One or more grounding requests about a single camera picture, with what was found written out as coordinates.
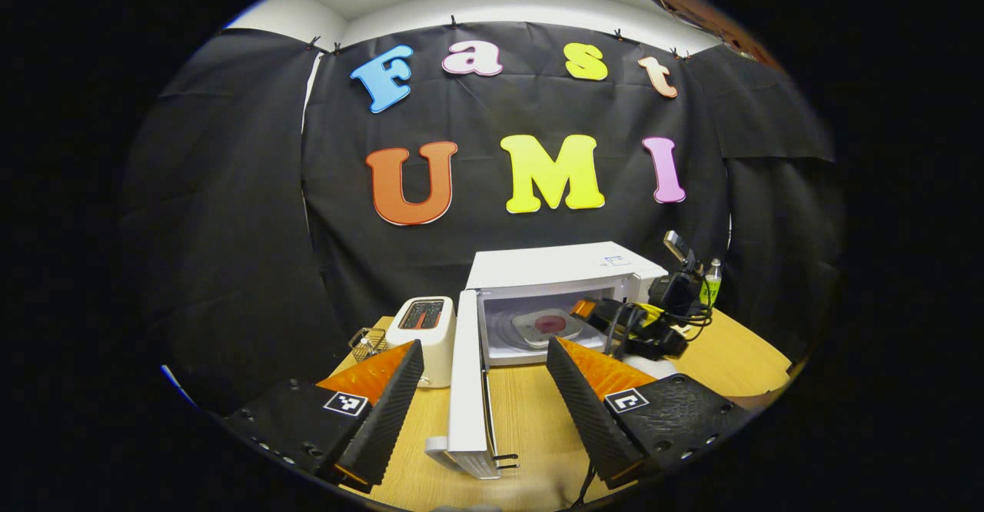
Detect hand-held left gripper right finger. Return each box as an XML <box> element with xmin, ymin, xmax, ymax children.
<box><xmin>546</xmin><ymin>335</ymin><xmax>754</xmax><ymax>491</ymax></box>

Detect white microwave oven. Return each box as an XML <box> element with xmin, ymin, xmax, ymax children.
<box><xmin>425</xmin><ymin>241</ymin><xmax>668</xmax><ymax>480</ymax></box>

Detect wire mesh basket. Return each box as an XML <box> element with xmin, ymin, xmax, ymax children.
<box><xmin>348</xmin><ymin>327</ymin><xmax>388</xmax><ymax>364</ymax></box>

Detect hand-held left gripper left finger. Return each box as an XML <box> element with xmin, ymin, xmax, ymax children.
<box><xmin>221</xmin><ymin>338</ymin><xmax>425</xmax><ymax>490</ymax></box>

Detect black backdrop cloth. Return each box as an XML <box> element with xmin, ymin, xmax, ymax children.
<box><xmin>119</xmin><ymin>22</ymin><xmax>846</xmax><ymax>417</ymax></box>

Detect white square plate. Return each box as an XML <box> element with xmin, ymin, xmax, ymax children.
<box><xmin>513</xmin><ymin>308</ymin><xmax>583</xmax><ymax>346</ymax></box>

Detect green label drink bottle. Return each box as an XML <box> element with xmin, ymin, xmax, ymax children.
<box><xmin>700</xmin><ymin>258</ymin><xmax>723</xmax><ymax>310</ymax></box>

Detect white toaster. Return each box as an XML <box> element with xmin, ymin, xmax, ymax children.
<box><xmin>386</xmin><ymin>297</ymin><xmax>457</xmax><ymax>388</ymax></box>

